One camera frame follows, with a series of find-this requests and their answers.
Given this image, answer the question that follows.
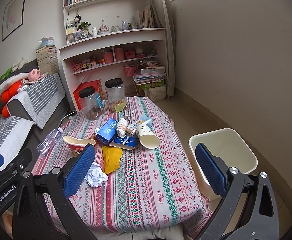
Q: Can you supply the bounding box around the white paper cup leaf print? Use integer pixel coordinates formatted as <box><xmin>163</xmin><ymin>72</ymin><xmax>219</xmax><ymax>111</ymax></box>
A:
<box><xmin>136</xmin><ymin>124</ymin><xmax>160</xmax><ymax>150</ymax></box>

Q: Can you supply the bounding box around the grey seat cover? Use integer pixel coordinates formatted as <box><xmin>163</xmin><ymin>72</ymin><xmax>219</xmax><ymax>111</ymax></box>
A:
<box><xmin>0</xmin><ymin>115</ymin><xmax>35</xmax><ymax>165</ymax></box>

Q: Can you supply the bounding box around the stack of books on sofa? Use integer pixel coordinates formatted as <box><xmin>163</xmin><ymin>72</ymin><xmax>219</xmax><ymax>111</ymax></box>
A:
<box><xmin>36</xmin><ymin>36</ymin><xmax>59</xmax><ymax>74</ymax></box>

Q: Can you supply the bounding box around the pink pig plush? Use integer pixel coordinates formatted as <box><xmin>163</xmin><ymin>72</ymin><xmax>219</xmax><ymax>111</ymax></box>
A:
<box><xmin>28</xmin><ymin>69</ymin><xmax>44</xmax><ymax>82</ymax></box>

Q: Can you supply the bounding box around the red instant noodle cup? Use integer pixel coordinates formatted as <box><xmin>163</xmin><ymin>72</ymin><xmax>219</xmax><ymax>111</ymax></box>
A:
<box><xmin>62</xmin><ymin>135</ymin><xmax>96</xmax><ymax>157</ymax></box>

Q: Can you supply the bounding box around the yellow plastic bag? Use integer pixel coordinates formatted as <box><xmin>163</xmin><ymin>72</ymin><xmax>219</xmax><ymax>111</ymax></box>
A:
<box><xmin>102</xmin><ymin>146</ymin><xmax>123</xmax><ymax>174</ymax></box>

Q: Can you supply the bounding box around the jar with walnuts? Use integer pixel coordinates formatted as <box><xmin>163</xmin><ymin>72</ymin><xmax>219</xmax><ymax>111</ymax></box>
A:
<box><xmin>82</xmin><ymin>92</ymin><xmax>103</xmax><ymax>120</ymax></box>

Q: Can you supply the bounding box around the orange plush toy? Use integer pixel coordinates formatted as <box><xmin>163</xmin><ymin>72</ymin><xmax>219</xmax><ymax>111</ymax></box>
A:
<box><xmin>1</xmin><ymin>80</ymin><xmax>22</xmax><ymax>118</ymax></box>

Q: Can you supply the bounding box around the light blue milk carton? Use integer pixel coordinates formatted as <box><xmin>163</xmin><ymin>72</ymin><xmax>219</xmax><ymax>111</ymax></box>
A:
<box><xmin>126</xmin><ymin>115</ymin><xmax>153</xmax><ymax>137</ymax></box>

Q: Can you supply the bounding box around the tissue with stains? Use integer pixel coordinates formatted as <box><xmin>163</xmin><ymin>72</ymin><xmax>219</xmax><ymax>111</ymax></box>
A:
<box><xmin>116</xmin><ymin>118</ymin><xmax>128</xmax><ymax>138</ymax></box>

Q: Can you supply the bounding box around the red gift box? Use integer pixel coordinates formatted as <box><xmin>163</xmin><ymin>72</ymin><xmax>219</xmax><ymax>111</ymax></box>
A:
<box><xmin>73</xmin><ymin>80</ymin><xmax>104</xmax><ymax>111</ymax></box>

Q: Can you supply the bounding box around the grey striped sofa cover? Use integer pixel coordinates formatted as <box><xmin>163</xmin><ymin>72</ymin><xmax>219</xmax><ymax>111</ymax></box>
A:
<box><xmin>7</xmin><ymin>73</ymin><xmax>66</xmax><ymax>129</ymax></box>

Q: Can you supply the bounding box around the white pillow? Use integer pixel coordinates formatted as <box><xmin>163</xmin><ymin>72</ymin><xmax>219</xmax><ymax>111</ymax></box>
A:
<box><xmin>0</xmin><ymin>73</ymin><xmax>28</xmax><ymax>99</ymax></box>

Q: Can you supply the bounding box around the white trash bin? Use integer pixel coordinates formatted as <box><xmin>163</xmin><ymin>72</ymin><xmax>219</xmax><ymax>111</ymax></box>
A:
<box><xmin>188</xmin><ymin>128</ymin><xmax>258</xmax><ymax>202</ymax></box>

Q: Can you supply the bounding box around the grey sofa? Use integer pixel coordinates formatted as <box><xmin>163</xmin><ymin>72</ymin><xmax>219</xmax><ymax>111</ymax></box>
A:
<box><xmin>0</xmin><ymin>60</ymin><xmax>70</xmax><ymax>171</ymax></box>

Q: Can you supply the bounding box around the crumpled white paper ball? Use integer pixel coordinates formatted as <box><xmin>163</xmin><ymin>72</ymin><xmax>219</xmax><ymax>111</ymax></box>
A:
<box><xmin>84</xmin><ymin>162</ymin><xmax>109</xmax><ymax>187</ymax></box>

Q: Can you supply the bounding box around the clear plastic bottle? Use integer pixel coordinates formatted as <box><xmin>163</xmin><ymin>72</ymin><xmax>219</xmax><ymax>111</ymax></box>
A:
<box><xmin>36</xmin><ymin>127</ymin><xmax>63</xmax><ymax>156</ymax></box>

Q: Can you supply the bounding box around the white bookshelf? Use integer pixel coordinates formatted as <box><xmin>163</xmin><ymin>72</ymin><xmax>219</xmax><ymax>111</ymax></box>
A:
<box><xmin>59</xmin><ymin>0</ymin><xmax>171</xmax><ymax>103</ymax></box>

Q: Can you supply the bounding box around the pile of books and papers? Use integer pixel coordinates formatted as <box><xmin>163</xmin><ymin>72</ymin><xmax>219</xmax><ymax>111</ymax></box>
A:
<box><xmin>133</xmin><ymin>61</ymin><xmax>166</xmax><ymax>90</ymax></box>

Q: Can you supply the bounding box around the framed map right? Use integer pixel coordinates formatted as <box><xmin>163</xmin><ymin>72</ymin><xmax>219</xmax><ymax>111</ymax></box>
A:
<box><xmin>2</xmin><ymin>0</ymin><xmax>25</xmax><ymax>41</ymax></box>

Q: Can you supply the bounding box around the blue snack wrapper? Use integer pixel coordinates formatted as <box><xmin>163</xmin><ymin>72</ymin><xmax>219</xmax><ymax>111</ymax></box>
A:
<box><xmin>109</xmin><ymin>136</ymin><xmax>139</xmax><ymax>151</ymax></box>

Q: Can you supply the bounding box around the pink basket hanging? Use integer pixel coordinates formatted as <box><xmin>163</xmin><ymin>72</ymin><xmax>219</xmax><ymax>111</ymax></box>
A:
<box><xmin>124</xmin><ymin>65</ymin><xmax>137</xmax><ymax>77</ymax></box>

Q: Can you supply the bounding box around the dark blue carton box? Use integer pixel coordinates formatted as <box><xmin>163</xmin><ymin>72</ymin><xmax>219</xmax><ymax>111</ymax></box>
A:
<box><xmin>96</xmin><ymin>118</ymin><xmax>118</xmax><ymax>145</ymax></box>

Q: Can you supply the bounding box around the jar with mixed nuts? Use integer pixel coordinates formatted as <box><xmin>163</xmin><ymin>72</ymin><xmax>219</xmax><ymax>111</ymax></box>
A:
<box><xmin>105</xmin><ymin>78</ymin><xmax>128</xmax><ymax>113</ymax></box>

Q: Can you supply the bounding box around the patterned tablecloth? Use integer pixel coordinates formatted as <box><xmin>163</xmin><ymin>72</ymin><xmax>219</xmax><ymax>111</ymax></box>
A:
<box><xmin>31</xmin><ymin>96</ymin><xmax>213</xmax><ymax>238</ymax></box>

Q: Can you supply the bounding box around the beige curtain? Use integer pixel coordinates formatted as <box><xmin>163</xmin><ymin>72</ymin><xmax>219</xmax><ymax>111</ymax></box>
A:
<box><xmin>145</xmin><ymin>0</ymin><xmax>176</xmax><ymax>98</ymax></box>

